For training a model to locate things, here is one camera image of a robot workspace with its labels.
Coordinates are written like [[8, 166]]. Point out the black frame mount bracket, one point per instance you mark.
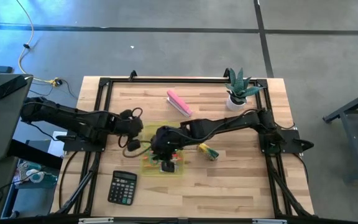
[[226, 73], [132, 74]]

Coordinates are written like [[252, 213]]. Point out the black phone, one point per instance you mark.
[[9, 87]]

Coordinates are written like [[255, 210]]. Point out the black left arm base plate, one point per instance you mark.
[[73, 146]]

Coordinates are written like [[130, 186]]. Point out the pink and white stapler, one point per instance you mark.
[[179, 102]]

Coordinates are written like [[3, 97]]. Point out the blue storage bin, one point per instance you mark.
[[26, 202]]

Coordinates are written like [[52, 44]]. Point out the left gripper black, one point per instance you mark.
[[129, 124]]

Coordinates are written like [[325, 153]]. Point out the yellow-green translucent pencil box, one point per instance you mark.
[[149, 171]]

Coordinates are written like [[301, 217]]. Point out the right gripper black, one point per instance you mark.
[[166, 140]]

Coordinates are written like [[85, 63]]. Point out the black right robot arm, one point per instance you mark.
[[228, 123]]

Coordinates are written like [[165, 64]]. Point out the grey metal table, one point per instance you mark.
[[353, 102]]

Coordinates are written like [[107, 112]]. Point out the white table edge bracket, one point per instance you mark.
[[269, 221], [95, 220]]

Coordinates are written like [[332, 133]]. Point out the black calculator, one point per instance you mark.
[[121, 189]]

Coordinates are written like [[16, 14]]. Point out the yellow crayon box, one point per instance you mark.
[[208, 152]]

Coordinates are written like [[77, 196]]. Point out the grey desk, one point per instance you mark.
[[5, 124]]

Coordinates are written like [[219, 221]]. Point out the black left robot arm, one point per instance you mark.
[[73, 119]]

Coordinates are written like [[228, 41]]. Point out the black aluminium table frame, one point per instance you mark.
[[182, 80]]

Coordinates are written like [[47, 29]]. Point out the clear tape dispenser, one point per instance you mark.
[[36, 176]]

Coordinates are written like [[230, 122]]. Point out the green plant in white pot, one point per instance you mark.
[[235, 104]]

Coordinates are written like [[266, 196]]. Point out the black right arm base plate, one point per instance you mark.
[[292, 138]]

